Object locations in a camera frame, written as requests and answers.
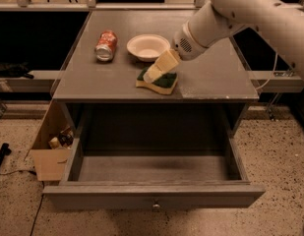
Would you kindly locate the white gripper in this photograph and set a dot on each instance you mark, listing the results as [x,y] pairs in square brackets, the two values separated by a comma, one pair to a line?
[186,46]

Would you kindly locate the green and yellow sponge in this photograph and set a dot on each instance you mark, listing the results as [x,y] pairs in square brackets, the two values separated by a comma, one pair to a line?
[164,85]

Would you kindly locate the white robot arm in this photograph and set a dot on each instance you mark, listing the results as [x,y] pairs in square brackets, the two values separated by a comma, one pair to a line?
[282,28]

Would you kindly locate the open grey top drawer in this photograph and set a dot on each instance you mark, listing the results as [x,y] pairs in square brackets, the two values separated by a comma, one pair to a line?
[202,170]

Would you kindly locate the white paper bowl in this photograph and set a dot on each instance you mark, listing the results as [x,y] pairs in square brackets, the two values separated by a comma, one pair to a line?
[147,47]

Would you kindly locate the orange soda can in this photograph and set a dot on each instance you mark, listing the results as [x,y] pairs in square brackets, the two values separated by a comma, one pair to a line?
[106,46]

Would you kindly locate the grey wooden cabinet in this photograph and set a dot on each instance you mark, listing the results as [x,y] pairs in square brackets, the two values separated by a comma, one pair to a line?
[215,76]

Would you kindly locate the cardboard box with snacks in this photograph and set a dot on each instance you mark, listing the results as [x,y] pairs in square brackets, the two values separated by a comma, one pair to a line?
[52,146]

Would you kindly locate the black bar on floor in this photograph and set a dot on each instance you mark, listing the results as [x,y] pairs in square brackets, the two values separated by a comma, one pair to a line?
[4,151]

